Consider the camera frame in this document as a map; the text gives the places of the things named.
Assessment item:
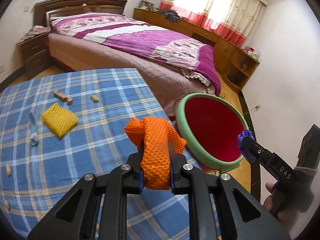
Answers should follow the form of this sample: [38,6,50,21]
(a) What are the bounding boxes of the purple wrapper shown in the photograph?
[237,129,256,164]

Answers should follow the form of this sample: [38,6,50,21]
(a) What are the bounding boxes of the orange foam net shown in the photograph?
[124,116,187,190]

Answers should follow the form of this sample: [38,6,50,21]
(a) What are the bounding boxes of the blue plastic handle piece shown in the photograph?
[28,112,39,147]

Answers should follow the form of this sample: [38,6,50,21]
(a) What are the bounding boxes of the person right hand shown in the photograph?
[263,195,298,231]

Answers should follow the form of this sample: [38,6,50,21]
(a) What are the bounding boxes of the red bucket green rim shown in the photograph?
[176,93,249,172]

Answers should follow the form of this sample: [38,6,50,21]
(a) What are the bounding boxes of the peanut at left edge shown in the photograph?
[3,200,10,211]

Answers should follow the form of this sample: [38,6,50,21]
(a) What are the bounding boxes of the blue plaid table cloth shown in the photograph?
[1,68,167,238]

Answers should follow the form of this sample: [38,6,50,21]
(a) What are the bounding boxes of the peanut beside orange box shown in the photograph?
[5,163,12,177]

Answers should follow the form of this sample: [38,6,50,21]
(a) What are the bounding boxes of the far small peanut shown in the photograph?
[91,95,100,103]

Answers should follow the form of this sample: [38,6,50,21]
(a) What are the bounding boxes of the wooden clothespin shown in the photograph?
[53,90,73,105]

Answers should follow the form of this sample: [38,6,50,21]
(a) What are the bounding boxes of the long wooden cabinet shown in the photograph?
[133,8,259,93]

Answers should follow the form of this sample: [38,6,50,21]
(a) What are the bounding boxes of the dark wooden nightstand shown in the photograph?
[17,33,52,80]

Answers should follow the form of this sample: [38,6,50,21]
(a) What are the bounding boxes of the purple floral quilt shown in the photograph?
[49,12,221,96]

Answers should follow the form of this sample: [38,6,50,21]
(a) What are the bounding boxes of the wooden bed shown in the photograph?
[34,0,221,116]

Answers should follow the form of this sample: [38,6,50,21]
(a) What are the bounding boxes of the red white curtains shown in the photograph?
[159,0,264,47]

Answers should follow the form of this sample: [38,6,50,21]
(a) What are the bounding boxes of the folded cloth on nightstand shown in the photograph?
[17,25,51,44]

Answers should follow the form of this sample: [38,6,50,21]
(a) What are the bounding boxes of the dark clothes on cabinet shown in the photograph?
[158,9,181,22]

